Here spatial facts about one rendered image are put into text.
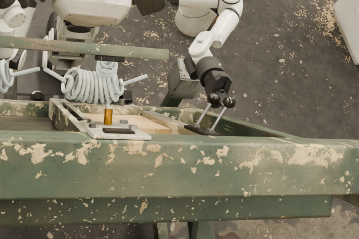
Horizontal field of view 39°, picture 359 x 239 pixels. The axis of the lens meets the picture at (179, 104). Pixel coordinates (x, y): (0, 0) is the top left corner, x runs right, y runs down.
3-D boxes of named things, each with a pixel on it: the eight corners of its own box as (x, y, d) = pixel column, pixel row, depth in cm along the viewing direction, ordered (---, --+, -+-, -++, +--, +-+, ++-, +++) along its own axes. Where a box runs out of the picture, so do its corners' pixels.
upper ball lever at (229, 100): (210, 137, 147) (234, 99, 148) (216, 140, 143) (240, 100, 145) (200, 131, 146) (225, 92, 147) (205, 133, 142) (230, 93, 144)
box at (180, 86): (189, 78, 244) (202, 58, 229) (193, 100, 238) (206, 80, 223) (166, 77, 240) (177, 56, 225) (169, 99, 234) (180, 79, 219)
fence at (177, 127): (152, 120, 211) (153, 111, 211) (259, 168, 121) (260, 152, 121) (140, 120, 209) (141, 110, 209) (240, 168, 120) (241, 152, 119)
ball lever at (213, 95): (196, 132, 158) (218, 96, 160) (200, 134, 155) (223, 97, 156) (186, 125, 157) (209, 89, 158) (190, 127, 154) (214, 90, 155)
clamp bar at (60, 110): (69, 117, 199) (72, 56, 198) (147, 196, 88) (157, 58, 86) (43, 116, 196) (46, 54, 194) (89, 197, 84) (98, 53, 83)
